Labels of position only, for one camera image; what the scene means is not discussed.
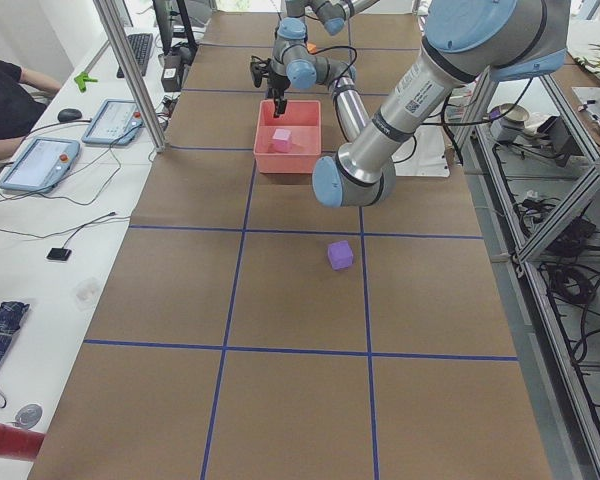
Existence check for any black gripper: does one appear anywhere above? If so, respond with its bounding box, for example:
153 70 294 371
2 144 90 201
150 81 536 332
266 70 291 118

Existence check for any pink foam block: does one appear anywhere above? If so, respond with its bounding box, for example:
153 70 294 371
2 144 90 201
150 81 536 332
271 128 293 153

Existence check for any purple foam block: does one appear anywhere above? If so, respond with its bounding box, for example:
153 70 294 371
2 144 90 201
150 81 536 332
327 240 354 270

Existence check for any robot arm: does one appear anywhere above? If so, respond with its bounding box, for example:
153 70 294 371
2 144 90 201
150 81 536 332
270 1 570 207
283 0 378 36

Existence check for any pink plastic bin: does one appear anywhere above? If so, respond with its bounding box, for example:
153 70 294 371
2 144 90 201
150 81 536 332
253 100 322 174

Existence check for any black power adapter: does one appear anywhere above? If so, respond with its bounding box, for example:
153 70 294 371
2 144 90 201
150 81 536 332
161 54 184 93

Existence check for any black keyboard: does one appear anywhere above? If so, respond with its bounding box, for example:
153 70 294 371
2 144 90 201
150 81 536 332
127 33 154 77

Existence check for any far blue teach pendant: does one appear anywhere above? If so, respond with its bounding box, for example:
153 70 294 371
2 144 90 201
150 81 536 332
82 99 144 147

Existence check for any blue teach pendant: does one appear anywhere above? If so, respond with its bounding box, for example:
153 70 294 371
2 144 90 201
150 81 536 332
0 137 81 194
82 99 144 147

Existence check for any green plastic clamp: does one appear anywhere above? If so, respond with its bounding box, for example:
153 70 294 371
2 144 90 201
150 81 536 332
74 71 98 93

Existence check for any black computer mouse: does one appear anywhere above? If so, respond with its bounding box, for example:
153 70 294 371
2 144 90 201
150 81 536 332
57 108 83 123

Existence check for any near blue teach pendant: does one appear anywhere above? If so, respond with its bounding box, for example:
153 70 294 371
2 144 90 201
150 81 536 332
0 137 81 194

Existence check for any small black box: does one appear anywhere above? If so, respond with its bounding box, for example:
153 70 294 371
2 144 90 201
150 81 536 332
46 247 72 262

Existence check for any person in black shirt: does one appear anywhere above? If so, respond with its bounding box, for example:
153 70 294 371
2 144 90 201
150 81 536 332
0 60 62 161

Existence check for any round metal lid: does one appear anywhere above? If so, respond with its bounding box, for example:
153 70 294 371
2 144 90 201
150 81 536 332
14 403 43 429

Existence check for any red cylinder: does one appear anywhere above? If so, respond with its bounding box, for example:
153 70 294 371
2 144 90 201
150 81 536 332
0 423 45 461

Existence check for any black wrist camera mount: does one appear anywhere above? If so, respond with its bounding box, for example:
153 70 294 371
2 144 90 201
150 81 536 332
249 55 272 88

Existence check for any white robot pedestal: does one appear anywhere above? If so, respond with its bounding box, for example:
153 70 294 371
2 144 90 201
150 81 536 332
392 126 450 178

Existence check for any aluminium frame post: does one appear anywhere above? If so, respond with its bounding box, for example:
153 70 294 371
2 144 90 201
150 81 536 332
93 0 166 153

